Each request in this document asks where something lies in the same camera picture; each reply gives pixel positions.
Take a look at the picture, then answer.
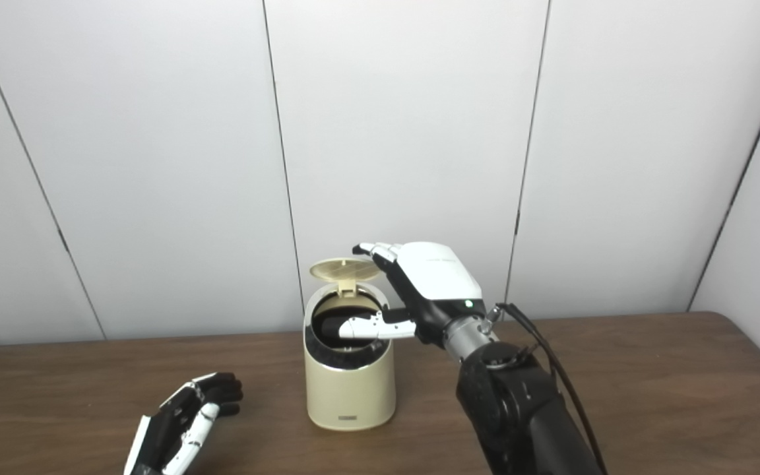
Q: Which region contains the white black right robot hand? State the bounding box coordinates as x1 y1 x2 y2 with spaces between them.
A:
339 241 488 345

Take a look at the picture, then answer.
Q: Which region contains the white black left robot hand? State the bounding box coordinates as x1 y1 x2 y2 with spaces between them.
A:
123 372 244 475

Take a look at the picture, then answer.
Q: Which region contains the round cream bin lid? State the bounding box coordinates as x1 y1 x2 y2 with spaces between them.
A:
309 257 381 298

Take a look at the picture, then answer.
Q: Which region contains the cream-colored cylindrical bin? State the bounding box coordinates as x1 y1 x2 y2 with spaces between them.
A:
303 280 396 432

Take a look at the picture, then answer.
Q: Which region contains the black bin liner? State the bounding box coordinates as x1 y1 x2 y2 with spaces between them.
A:
306 296 391 370

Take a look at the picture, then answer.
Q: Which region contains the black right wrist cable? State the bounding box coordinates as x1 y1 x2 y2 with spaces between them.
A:
495 302 608 475

